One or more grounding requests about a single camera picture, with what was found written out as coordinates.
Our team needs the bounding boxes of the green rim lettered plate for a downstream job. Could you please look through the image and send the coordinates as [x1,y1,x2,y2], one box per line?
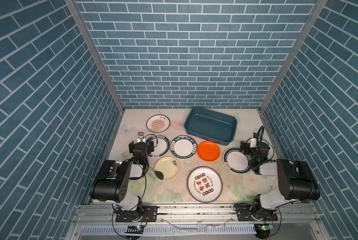
[170,135,198,159]

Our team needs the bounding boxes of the white plate red characters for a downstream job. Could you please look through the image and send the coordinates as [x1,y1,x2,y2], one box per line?
[187,167,223,203]

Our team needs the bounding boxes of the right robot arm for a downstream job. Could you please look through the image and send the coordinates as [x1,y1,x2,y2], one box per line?
[240,141,321,218]

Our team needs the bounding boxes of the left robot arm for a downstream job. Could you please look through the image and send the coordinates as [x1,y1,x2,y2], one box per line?
[90,142,154,215]

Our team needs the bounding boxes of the teal plastic bin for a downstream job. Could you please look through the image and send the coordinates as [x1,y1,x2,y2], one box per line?
[184,107,238,146]

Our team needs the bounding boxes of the white plate orange sunburst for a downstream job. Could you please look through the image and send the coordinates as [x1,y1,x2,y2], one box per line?
[146,115,171,133]

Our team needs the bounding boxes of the cream plate black mark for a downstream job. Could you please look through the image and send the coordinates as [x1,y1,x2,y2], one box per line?
[154,157,180,181]

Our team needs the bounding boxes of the orange plastic plate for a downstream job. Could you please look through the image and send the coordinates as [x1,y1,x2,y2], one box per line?
[197,141,221,162]

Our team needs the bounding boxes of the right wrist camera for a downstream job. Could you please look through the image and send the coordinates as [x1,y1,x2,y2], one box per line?
[250,133,258,148]

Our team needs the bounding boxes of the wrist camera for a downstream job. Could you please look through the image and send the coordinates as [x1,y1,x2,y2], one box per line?
[250,133,258,148]
[137,132,146,143]

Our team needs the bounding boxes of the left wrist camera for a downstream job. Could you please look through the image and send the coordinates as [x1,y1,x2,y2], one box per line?
[137,132,146,143]

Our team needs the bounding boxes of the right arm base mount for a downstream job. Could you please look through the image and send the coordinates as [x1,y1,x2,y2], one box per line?
[233,203,278,222]

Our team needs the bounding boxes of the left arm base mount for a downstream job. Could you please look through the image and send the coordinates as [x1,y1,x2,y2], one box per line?
[115,206,158,223]

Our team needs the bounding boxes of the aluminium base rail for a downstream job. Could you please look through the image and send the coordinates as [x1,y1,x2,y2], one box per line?
[67,203,329,240]

